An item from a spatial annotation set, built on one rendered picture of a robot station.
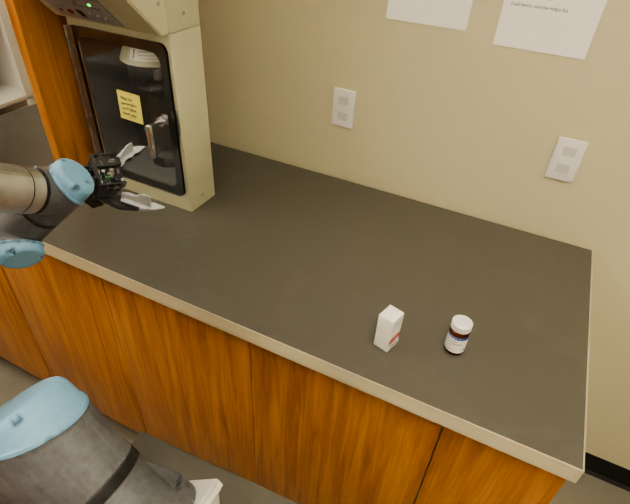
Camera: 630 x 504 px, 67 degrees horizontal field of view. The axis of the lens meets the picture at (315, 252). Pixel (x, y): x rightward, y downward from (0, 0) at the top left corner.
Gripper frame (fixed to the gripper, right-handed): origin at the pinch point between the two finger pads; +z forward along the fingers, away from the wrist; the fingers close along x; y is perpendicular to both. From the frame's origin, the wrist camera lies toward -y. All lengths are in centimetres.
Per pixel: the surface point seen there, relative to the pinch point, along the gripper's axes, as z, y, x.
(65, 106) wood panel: -7.0, -26.4, 36.0
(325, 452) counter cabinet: 24, -12, -74
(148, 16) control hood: 2.5, 18.4, 27.8
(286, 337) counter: 12.0, 10.4, -43.7
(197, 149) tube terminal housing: 17.8, -10.0, 11.6
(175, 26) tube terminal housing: 10.0, 14.5, 29.3
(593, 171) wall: 94, 45, -32
